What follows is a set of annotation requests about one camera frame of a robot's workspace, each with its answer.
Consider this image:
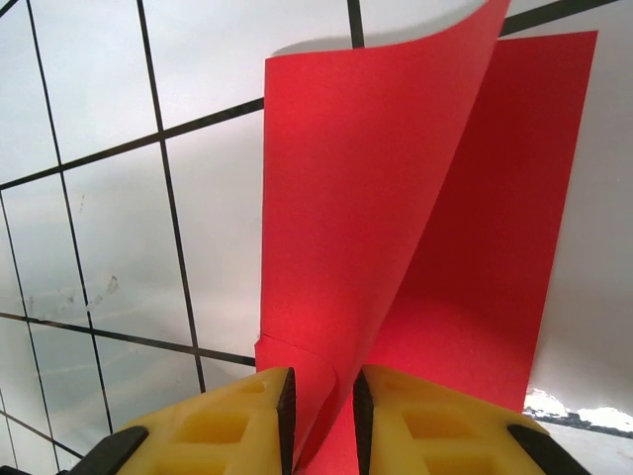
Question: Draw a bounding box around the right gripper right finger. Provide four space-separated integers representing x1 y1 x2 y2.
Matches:
352 364 589 475

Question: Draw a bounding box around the red cloth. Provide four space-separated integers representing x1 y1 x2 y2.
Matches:
254 0 599 475

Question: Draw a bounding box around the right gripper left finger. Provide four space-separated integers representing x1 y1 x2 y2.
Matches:
73 366 298 475

